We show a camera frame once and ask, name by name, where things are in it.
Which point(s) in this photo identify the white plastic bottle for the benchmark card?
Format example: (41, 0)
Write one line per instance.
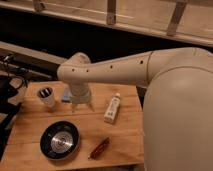
(112, 109)

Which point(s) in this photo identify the black ceramic bowl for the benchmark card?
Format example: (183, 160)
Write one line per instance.
(59, 140)

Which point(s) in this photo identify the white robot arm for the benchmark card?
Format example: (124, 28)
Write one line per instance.
(178, 103)

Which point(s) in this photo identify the wooden board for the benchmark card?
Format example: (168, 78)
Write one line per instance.
(22, 152)

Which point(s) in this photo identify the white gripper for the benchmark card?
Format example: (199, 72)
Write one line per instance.
(80, 93)

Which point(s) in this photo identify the blue sponge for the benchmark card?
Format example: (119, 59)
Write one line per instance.
(66, 96)

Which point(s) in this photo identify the red-brown snack bar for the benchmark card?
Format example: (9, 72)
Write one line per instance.
(98, 150)

